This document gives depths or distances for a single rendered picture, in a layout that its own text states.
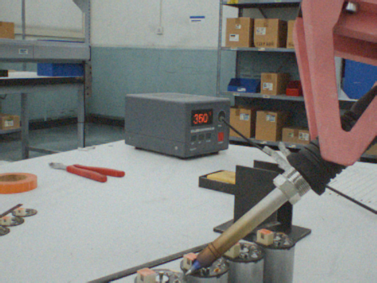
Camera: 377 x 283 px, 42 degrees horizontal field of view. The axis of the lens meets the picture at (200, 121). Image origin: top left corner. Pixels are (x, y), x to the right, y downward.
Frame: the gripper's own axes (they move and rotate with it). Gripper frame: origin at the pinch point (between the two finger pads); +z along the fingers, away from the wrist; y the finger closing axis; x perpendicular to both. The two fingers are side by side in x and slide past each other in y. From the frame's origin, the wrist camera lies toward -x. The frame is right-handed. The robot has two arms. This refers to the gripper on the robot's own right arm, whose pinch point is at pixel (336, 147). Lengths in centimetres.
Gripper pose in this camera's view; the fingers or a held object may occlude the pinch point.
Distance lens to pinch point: 24.9
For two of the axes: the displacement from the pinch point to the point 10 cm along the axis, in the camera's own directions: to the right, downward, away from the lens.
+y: -0.9, -1.2, -9.9
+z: -2.6, 9.6, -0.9
